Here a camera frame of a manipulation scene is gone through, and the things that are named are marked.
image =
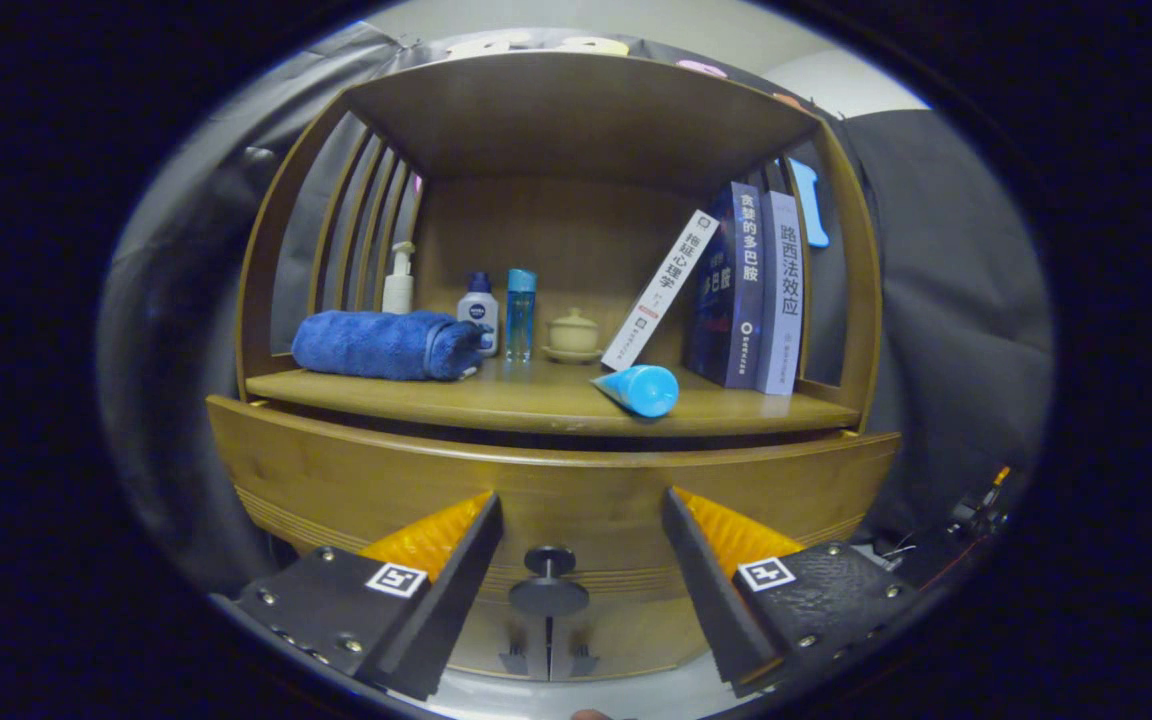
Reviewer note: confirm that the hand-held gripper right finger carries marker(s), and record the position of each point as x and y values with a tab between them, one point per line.
711	590

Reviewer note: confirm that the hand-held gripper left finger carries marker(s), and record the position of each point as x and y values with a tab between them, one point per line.
441	610

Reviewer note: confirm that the wooden drawer with black knob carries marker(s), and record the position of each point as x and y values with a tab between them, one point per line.
576	500

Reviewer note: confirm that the blue and white tube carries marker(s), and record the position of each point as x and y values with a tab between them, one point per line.
648	390

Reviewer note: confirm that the wooden cabinet door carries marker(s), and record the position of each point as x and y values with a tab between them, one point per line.
626	635
491	640

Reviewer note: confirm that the wooden countertop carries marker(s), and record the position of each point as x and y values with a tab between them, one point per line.
536	395

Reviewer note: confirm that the dark equipment with orange part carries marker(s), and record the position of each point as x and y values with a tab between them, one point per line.
961	515

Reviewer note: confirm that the blue folded towel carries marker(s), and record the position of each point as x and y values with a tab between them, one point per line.
376	345

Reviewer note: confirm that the beige lidded teacup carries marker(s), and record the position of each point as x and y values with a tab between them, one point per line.
573	335

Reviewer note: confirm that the dark blue book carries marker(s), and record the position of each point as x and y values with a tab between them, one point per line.
736	300

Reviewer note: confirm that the pale lavender book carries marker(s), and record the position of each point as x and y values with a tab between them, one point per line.
784	300

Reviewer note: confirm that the clear blue bottle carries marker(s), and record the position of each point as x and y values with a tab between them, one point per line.
521	320

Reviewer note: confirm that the white bottle with blue cap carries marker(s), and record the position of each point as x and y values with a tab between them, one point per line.
477	310

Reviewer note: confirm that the white book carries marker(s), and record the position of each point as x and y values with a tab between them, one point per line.
661	290

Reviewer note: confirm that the white pump bottle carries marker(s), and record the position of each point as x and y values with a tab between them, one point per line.
398	290

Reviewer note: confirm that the black backdrop cloth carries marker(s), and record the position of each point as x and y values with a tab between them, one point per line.
936	300

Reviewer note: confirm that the wooden cabinet with shelf frame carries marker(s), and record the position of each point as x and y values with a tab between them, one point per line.
556	230

